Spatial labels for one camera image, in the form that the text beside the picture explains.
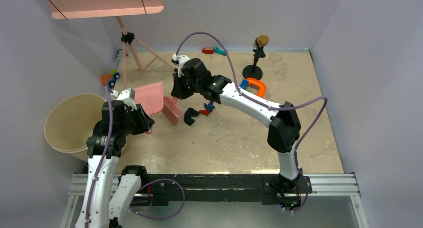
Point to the orange horseshoe toy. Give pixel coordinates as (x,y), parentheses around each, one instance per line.
(260,86)

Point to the teal curved toy piece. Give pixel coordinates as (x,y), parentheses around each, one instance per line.
(220,51)

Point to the red toy block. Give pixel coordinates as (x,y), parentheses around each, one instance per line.
(208,50)

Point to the beige round bucket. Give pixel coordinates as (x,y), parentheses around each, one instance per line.
(71,123)

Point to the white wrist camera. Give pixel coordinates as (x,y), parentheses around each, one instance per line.
(127,96)
(179,61)

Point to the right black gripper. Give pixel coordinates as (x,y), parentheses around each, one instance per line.
(178,90)

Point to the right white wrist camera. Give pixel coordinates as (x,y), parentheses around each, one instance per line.
(179,61)

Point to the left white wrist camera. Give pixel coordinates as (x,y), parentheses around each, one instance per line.
(127,96)

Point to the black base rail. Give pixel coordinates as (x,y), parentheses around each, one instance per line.
(268,189)

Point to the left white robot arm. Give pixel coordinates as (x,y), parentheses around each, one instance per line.
(103,208)

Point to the orange blue toy car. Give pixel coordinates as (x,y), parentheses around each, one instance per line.
(110,79)

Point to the pink dustpan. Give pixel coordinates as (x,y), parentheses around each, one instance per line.
(150,97)

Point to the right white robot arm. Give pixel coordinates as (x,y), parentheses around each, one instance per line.
(281,121)

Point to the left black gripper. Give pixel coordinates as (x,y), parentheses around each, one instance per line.
(144,122)

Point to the pink hand brush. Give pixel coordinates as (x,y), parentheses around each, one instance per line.
(171,110)

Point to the black stand gold microphone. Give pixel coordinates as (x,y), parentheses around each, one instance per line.
(254,71)

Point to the blue toy brick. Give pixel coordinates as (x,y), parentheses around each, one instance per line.
(244,84)

